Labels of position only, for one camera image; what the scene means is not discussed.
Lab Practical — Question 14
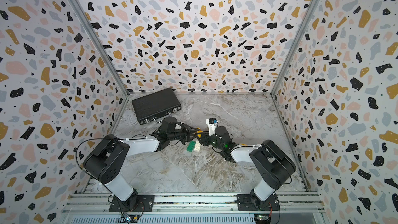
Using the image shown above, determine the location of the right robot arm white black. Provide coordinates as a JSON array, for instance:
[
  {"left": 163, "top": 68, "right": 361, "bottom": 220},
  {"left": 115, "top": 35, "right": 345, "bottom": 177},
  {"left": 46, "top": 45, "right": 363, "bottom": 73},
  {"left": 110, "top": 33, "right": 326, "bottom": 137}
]
[{"left": 195, "top": 126, "right": 296, "bottom": 210}]

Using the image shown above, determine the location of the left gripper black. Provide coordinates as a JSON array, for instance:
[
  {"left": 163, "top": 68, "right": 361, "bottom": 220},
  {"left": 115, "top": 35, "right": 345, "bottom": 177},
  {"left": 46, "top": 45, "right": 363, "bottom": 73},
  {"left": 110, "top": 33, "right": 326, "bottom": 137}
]
[{"left": 167, "top": 124, "right": 200, "bottom": 146}]

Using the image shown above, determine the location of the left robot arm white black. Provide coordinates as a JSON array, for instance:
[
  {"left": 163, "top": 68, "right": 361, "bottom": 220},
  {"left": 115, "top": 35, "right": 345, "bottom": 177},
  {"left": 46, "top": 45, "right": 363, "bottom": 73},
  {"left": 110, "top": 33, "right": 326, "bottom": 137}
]
[{"left": 83, "top": 117, "right": 201, "bottom": 209}]

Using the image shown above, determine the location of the aluminium mounting rail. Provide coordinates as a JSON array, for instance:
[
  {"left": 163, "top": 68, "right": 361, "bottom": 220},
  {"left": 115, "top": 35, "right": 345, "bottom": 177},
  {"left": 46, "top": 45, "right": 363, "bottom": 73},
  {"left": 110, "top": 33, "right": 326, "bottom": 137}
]
[{"left": 61, "top": 192, "right": 329, "bottom": 224}]

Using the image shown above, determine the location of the green lego brick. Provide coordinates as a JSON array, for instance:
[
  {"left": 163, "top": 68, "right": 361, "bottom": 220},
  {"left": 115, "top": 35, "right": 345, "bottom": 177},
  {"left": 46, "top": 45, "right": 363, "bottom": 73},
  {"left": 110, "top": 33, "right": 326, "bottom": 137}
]
[{"left": 186, "top": 141, "right": 196, "bottom": 152}]

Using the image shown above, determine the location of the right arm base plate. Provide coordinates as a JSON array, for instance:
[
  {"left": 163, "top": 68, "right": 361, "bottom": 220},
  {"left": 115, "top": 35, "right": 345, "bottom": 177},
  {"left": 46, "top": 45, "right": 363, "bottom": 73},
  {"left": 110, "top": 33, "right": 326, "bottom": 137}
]
[{"left": 236, "top": 192, "right": 280, "bottom": 211}]

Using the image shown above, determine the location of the black briefcase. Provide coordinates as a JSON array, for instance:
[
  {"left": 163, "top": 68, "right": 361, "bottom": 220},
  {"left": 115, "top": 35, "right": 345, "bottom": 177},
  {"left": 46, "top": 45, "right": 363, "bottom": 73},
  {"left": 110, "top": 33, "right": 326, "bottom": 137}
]
[{"left": 132, "top": 88, "right": 181, "bottom": 125}]

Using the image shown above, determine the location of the white lego brick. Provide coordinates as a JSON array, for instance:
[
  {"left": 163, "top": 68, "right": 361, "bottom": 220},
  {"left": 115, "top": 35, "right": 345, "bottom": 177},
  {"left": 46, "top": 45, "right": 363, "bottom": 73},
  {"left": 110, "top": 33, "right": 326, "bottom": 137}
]
[{"left": 194, "top": 141, "right": 201, "bottom": 152}]

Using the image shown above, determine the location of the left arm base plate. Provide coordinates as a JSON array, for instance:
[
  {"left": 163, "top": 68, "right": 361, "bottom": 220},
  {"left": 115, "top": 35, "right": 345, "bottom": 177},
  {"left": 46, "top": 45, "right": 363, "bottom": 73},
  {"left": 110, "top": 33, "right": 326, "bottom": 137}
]
[{"left": 109, "top": 195, "right": 155, "bottom": 213}]

